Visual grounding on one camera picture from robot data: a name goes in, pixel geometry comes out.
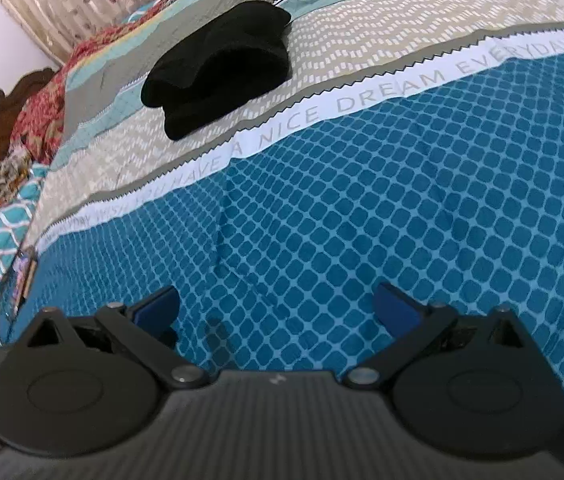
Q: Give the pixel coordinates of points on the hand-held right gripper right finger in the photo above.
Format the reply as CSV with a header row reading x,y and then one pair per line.
x,y
397,310

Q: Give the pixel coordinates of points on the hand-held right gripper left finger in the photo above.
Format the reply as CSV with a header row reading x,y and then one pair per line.
x,y
154,311

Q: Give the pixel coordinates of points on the beige floral curtain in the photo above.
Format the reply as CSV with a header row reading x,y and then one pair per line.
x,y
62,0

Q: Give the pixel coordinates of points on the black pants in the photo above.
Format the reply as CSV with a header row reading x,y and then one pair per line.
x,y
222,65

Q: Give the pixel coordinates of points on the multicolour floral cloth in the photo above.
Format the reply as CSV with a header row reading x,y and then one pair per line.
x,y
9,175

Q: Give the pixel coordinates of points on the blue patterned bedspread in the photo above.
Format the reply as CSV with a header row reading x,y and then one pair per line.
x,y
362,185

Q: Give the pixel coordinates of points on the red floral blanket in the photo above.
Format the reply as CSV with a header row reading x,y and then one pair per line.
x,y
47,100

